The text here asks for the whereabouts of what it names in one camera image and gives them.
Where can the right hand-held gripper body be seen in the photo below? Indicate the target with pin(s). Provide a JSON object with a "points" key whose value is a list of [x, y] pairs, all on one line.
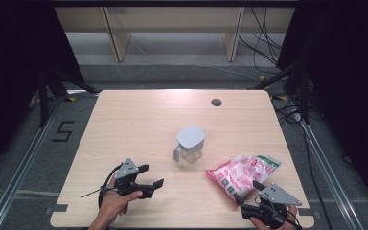
{"points": [[279, 195]]}

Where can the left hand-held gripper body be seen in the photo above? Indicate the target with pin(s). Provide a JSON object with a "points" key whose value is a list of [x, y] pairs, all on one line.
{"points": [[125, 169]]}

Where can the pink and white plastic bag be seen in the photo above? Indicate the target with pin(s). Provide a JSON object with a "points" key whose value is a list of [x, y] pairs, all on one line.
{"points": [[239, 174]]}

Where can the person's right hand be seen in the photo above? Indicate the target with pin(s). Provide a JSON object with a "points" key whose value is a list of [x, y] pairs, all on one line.
{"points": [[292, 215]]}

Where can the person's left hand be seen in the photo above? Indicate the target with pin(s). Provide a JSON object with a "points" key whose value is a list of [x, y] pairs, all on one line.
{"points": [[115, 202]]}

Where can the black zip tie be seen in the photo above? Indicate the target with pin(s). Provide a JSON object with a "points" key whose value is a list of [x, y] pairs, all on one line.
{"points": [[92, 193]]}

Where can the black metal stand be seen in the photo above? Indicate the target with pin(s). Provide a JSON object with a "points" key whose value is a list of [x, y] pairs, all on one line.
{"points": [[43, 99], [304, 96]]}

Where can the black curtain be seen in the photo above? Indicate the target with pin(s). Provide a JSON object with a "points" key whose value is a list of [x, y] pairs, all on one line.
{"points": [[348, 80], [12, 64]]}

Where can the metal floor rail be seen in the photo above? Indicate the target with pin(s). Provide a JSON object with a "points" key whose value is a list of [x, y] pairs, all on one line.
{"points": [[22, 166], [329, 179]]}

